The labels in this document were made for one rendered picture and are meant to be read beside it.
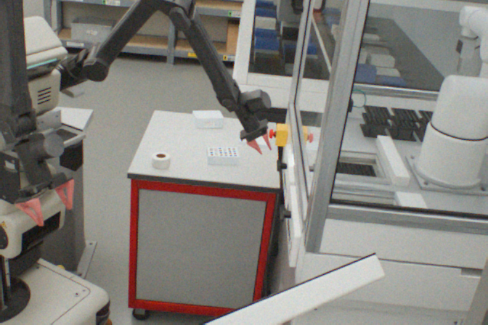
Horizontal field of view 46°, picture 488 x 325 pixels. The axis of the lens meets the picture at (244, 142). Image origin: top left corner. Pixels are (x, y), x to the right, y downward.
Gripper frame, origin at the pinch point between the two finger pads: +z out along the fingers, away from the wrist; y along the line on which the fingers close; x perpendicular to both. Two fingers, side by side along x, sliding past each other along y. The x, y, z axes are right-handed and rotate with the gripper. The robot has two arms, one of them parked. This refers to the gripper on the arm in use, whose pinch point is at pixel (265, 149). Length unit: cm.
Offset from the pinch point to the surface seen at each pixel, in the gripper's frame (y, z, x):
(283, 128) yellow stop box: 3.9, 9.6, 35.0
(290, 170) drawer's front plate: 4.8, 8.9, -4.0
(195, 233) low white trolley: -45, 27, 15
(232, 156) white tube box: -18.4, 8.4, 27.9
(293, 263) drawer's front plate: -0.8, 17.3, -42.8
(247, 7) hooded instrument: 8, -32, 83
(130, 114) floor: -129, 27, 242
